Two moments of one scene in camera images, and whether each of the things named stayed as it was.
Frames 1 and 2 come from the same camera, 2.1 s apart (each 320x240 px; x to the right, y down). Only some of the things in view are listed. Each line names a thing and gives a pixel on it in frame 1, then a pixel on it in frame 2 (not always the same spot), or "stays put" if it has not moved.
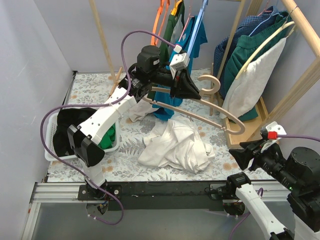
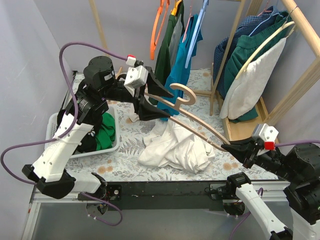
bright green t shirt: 106,141 stays put
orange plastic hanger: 152,41 stays put
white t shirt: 175,143 stays put
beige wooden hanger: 203,94 -> 177,106
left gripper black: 176,83 -> 137,93
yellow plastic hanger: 174,10 stays put
